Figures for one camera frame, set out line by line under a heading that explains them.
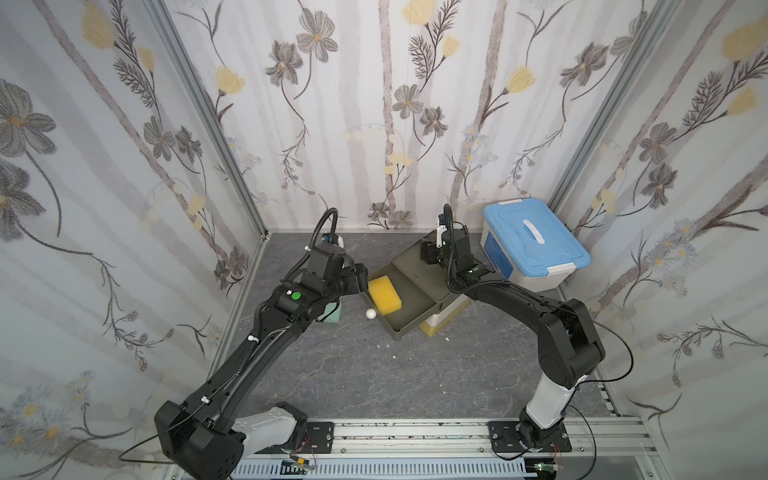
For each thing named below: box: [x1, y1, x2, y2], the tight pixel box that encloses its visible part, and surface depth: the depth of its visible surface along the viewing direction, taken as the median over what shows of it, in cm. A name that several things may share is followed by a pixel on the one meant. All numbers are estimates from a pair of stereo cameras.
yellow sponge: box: [368, 275, 403, 316], surface depth 84 cm
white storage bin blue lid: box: [480, 198, 592, 292], surface depth 97 cm
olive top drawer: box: [360, 261, 441, 341], surface depth 83 cm
